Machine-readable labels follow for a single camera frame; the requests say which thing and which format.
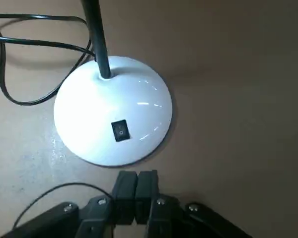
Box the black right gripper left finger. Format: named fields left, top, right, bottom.
left=0, top=171, right=139, bottom=238

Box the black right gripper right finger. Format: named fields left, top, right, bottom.
left=136, top=169, right=254, bottom=238

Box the white desk lamp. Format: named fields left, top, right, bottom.
left=53, top=0, right=173, bottom=167

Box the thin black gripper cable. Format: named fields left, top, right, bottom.
left=12, top=182, right=114, bottom=230

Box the black lamp power cable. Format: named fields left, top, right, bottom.
left=0, top=13, right=97, bottom=106

